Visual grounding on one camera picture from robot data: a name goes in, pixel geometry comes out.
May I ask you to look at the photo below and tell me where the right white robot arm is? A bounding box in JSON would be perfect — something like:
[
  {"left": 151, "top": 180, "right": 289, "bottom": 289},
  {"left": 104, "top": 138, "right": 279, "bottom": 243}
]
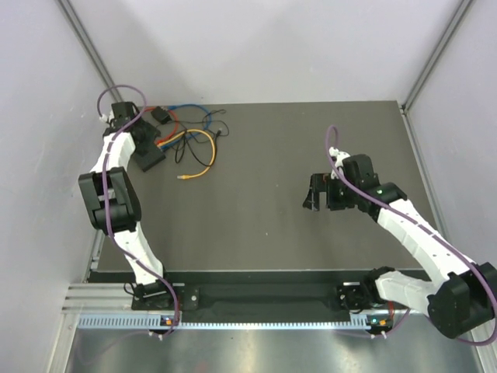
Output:
[{"left": 303, "top": 148, "right": 496, "bottom": 339}]

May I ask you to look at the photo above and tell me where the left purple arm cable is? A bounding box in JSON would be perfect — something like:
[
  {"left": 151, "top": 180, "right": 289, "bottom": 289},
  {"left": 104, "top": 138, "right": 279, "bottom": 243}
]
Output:
[{"left": 96, "top": 84, "right": 183, "bottom": 337}]

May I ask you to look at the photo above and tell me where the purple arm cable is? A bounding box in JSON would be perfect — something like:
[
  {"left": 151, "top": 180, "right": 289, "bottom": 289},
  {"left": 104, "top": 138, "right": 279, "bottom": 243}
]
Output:
[
  {"left": 96, "top": 84, "right": 183, "bottom": 337},
  {"left": 325, "top": 124, "right": 497, "bottom": 346}
]

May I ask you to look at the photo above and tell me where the blue ethernet cable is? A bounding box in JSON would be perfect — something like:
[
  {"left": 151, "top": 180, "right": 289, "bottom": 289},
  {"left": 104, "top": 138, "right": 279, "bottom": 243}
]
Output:
[{"left": 157, "top": 102, "right": 214, "bottom": 151}]

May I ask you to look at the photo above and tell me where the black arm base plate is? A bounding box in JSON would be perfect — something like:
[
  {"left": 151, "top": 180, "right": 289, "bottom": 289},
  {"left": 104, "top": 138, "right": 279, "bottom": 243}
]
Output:
[{"left": 130, "top": 282, "right": 393, "bottom": 312}]

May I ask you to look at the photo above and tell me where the black ethernet cable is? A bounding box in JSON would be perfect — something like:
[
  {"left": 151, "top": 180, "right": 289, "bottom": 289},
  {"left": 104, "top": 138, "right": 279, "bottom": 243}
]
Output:
[{"left": 173, "top": 108, "right": 231, "bottom": 167}]

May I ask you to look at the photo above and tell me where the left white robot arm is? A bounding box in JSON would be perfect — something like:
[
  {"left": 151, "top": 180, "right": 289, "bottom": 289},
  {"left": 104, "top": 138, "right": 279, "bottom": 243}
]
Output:
[{"left": 78, "top": 102, "right": 177, "bottom": 311}]

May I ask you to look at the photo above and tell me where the black network switch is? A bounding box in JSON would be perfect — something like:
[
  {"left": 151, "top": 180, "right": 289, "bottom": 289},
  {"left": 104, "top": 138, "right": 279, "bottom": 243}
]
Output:
[{"left": 132, "top": 143, "right": 165, "bottom": 172}]

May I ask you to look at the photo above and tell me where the aluminium frame rail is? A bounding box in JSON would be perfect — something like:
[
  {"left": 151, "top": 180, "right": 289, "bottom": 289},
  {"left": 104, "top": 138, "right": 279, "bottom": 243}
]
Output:
[{"left": 62, "top": 283, "right": 133, "bottom": 313}]

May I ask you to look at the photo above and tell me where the yellow ethernet cable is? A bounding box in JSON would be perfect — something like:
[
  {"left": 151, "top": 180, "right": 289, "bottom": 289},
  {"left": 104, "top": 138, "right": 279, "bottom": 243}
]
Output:
[{"left": 158, "top": 130, "right": 217, "bottom": 180}]

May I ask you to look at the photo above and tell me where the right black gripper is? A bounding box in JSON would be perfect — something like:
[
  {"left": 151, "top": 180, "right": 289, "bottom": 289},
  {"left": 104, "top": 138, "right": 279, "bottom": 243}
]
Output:
[{"left": 304, "top": 173, "right": 360, "bottom": 211}]

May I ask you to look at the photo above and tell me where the red ethernet cable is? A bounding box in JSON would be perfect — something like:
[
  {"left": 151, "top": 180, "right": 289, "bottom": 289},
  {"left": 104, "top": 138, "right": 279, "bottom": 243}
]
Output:
[{"left": 157, "top": 110, "right": 183, "bottom": 147}]

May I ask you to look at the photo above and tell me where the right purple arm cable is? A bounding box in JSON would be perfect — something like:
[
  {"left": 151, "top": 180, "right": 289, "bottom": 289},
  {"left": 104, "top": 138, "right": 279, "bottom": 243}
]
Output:
[{"left": 325, "top": 124, "right": 497, "bottom": 346}]

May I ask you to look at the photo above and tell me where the slotted grey cable duct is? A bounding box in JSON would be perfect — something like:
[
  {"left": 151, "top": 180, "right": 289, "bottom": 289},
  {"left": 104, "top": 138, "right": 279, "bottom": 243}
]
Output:
[{"left": 78, "top": 314, "right": 388, "bottom": 331}]

